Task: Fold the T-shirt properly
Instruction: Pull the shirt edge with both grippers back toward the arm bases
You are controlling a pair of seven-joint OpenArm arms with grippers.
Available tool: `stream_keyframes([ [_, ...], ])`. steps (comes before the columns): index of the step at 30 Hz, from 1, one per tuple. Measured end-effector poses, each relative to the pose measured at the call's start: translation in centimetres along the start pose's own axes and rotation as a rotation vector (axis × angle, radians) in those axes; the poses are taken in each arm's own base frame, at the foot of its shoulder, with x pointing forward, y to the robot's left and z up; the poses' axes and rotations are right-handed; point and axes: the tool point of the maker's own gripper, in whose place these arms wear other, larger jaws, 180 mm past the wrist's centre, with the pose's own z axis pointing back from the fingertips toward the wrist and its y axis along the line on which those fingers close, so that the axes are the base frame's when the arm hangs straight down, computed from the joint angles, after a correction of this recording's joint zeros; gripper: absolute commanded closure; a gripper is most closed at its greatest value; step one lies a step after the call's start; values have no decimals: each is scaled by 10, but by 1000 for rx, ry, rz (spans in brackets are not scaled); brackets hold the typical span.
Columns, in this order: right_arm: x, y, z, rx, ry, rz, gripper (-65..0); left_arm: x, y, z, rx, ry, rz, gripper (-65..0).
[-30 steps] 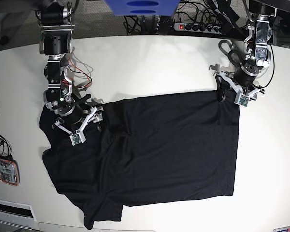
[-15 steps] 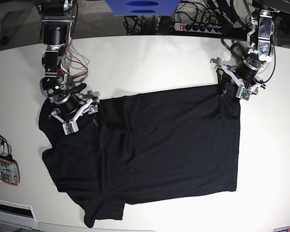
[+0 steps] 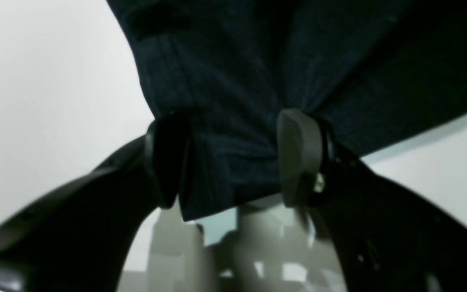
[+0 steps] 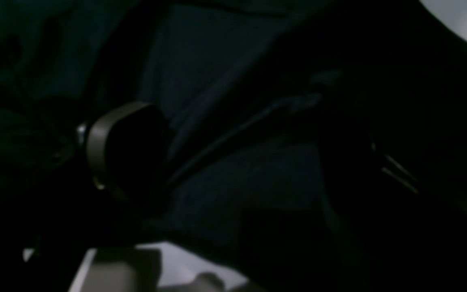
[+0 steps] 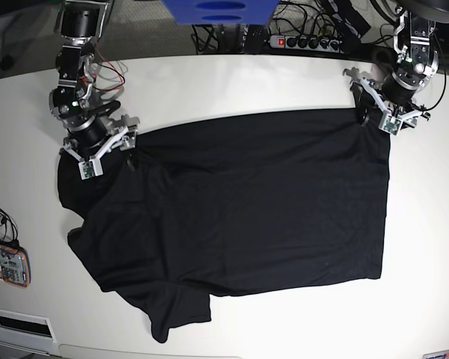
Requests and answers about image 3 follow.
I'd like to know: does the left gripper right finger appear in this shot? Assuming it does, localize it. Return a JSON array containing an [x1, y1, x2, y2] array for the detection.
[[277, 109, 467, 292]]

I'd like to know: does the black T-shirt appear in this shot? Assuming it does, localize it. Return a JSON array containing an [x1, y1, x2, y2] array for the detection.
[[107, 0, 467, 221]]

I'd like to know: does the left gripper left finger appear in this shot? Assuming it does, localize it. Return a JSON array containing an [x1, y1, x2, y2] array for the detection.
[[0, 115, 191, 292]]

